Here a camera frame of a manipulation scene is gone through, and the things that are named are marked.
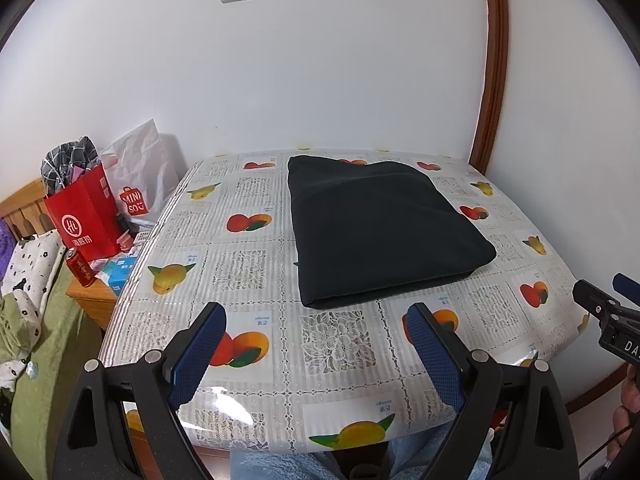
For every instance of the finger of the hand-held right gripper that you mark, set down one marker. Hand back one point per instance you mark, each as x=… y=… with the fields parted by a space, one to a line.
x=627 y=287
x=592 y=297

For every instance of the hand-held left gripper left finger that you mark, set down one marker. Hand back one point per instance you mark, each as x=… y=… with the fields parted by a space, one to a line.
x=197 y=355

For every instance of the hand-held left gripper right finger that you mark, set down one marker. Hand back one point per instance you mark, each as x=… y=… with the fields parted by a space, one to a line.
x=432 y=355

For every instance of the black sweatshirt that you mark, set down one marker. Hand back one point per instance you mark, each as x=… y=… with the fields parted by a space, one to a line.
x=380 y=230

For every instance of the person's right hand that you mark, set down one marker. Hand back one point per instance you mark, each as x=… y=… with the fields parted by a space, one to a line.
x=631 y=405

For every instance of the brown wooden baseboard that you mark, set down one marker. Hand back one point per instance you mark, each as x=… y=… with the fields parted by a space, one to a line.
x=595 y=385

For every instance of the fruit-printed tablecloth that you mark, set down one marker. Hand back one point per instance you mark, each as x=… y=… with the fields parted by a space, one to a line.
x=250 y=270

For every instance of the blue box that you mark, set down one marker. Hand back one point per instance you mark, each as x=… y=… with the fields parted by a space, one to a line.
x=122 y=272

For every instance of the wooden nightstand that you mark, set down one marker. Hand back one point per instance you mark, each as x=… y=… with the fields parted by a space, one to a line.
x=95 y=305

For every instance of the person's blue pants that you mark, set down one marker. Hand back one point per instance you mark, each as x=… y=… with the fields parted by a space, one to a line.
x=280 y=465

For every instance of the red drink can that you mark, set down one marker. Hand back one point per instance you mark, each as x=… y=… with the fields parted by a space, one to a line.
x=80 y=270

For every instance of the green blanket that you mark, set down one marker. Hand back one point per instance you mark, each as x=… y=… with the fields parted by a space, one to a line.
x=45 y=360

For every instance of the red paper bag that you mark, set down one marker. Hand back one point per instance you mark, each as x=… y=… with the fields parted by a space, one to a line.
x=85 y=220

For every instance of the white black-spotted cloth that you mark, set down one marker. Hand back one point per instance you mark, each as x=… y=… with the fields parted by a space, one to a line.
x=30 y=265

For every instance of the white plastic bag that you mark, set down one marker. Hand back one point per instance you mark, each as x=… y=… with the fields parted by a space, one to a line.
x=145 y=165

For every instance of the purple plush cloth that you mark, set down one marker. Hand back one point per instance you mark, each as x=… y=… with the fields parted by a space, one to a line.
x=6 y=250

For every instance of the wooden headboard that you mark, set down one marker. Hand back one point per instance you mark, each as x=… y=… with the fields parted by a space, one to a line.
x=22 y=210

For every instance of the grey plaid cloth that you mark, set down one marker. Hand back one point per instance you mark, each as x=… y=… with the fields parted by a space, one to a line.
x=65 y=160

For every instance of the brown wooden door frame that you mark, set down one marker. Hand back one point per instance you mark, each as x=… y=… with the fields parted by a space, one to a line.
x=495 y=60

